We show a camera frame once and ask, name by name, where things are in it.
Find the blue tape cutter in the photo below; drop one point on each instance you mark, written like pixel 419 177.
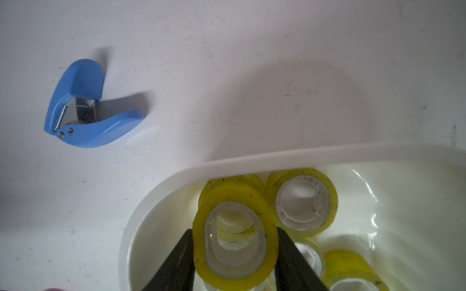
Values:
pixel 72 114

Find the clear transparent tape roll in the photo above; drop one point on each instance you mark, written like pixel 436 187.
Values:
pixel 312 254

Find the yellow tape roll front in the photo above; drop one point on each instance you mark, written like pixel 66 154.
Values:
pixel 251 180

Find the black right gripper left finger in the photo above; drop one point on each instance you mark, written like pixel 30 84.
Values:
pixel 178 270

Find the yellow tape roll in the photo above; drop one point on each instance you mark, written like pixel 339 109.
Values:
pixel 303 201
pixel 236 243
pixel 348 271
pixel 251 180

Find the white storage box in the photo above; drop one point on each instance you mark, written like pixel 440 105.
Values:
pixel 401 206

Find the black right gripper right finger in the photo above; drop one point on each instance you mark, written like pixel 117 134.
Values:
pixel 292 272

